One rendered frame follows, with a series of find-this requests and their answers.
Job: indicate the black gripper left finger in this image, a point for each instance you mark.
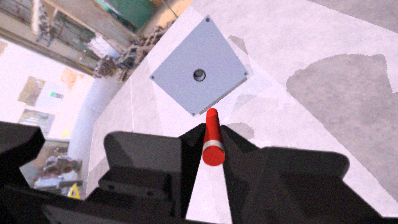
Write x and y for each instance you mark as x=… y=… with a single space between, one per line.
x=178 y=156

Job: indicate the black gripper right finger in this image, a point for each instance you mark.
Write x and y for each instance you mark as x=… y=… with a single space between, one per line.
x=248 y=168

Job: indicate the red peg with white band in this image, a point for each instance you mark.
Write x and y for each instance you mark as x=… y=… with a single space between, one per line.
x=213 y=152

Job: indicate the grey panel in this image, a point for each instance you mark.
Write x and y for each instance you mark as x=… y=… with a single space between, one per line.
x=200 y=69

